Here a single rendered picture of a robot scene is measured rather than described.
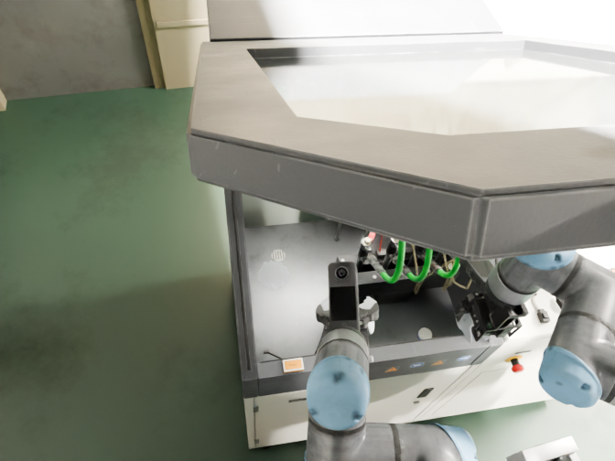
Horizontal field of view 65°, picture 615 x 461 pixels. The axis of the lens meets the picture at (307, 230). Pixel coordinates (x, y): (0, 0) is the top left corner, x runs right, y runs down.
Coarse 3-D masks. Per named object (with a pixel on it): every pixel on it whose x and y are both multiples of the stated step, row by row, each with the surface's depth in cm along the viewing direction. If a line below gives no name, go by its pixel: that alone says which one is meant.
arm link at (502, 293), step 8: (496, 264) 82; (496, 272) 79; (488, 280) 82; (496, 280) 79; (496, 288) 80; (504, 288) 78; (496, 296) 81; (504, 296) 79; (512, 296) 78; (520, 296) 78; (528, 296) 78; (512, 304) 80; (520, 304) 80
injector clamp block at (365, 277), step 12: (372, 252) 138; (432, 252) 140; (420, 264) 142; (360, 276) 133; (372, 276) 133; (432, 276) 135; (456, 276) 138; (360, 288) 134; (372, 288) 135; (384, 288) 137; (396, 288) 138; (408, 288) 139; (420, 288) 141; (384, 300) 144; (396, 300) 145
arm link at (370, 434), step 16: (320, 432) 60; (336, 432) 59; (352, 432) 59; (368, 432) 62; (384, 432) 62; (320, 448) 60; (336, 448) 59; (352, 448) 60; (368, 448) 60; (384, 448) 61
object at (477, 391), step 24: (528, 24) 108; (552, 24) 109; (576, 24) 110; (600, 24) 111; (504, 360) 143; (528, 360) 148; (480, 384) 163; (504, 384) 169; (528, 384) 176; (432, 408) 184; (456, 408) 190; (480, 408) 200
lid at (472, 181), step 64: (256, 64) 68; (320, 64) 80; (384, 64) 79; (448, 64) 78; (512, 64) 77; (576, 64) 76; (192, 128) 35; (256, 128) 34; (320, 128) 34; (384, 128) 34; (448, 128) 41; (512, 128) 40; (576, 128) 33; (256, 192) 32; (320, 192) 29; (384, 192) 26; (448, 192) 24; (512, 192) 23; (576, 192) 24; (512, 256) 25
